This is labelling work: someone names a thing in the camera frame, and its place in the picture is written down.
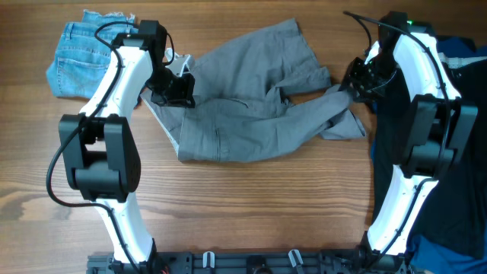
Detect grey shorts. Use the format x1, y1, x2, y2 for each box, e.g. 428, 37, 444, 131
142, 19, 366, 162

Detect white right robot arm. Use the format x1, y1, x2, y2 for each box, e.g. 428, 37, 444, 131
340, 11, 478, 270

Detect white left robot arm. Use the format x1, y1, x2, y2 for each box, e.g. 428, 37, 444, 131
46, 21, 195, 273

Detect light blue denim jeans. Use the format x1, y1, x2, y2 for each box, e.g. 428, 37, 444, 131
46, 10, 137, 99

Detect black garment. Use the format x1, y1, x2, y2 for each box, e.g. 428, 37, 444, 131
372, 56, 486, 259

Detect teal blue garment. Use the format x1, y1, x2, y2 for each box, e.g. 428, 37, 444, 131
370, 35, 486, 273

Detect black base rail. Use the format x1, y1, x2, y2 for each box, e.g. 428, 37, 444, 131
86, 249, 419, 274

